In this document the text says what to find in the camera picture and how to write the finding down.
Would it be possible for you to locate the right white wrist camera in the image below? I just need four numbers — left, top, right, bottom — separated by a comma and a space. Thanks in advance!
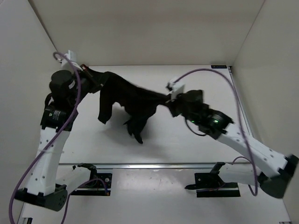
166, 78, 185, 101

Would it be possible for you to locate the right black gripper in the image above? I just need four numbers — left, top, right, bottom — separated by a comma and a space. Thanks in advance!
164, 91, 199, 126

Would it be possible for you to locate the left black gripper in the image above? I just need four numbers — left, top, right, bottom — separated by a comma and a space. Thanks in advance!
73, 58, 113, 98

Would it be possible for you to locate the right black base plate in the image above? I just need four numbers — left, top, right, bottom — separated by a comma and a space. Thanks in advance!
185, 173, 241, 198

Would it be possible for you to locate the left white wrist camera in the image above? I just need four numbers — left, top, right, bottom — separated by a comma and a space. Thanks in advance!
60, 50, 81, 72

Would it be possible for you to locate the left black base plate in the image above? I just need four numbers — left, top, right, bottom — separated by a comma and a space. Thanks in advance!
71, 170, 113, 196

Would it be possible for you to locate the right blue corner label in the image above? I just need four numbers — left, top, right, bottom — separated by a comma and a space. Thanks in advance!
211, 65, 227, 69

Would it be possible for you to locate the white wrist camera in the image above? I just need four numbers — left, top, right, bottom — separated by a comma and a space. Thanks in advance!
166, 78, 185, 101
60, 50, 81, 72

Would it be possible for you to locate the black pleated skirt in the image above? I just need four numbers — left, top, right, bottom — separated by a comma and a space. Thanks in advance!
95, 71, 171, 144

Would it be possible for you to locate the aluminium front rail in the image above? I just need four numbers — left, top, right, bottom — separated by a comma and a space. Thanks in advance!
58, 163, 220, 170

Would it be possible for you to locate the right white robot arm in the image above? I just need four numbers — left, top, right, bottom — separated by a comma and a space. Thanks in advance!
167, 90, 299, 199

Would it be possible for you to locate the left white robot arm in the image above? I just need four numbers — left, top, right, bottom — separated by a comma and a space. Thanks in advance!
14, 65, 102, 211

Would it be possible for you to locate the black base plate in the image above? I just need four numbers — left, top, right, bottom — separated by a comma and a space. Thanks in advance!
71, 170, 113, 196
185, 173, 241, 198

